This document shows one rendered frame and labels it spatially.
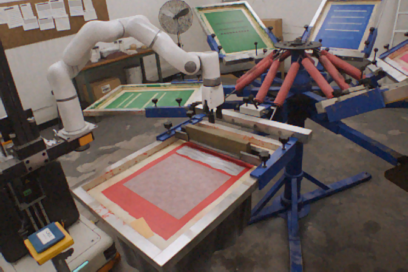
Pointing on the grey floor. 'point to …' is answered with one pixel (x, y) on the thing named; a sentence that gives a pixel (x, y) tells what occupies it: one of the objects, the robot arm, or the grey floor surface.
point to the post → (53, 252)
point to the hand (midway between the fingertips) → (215, 116)
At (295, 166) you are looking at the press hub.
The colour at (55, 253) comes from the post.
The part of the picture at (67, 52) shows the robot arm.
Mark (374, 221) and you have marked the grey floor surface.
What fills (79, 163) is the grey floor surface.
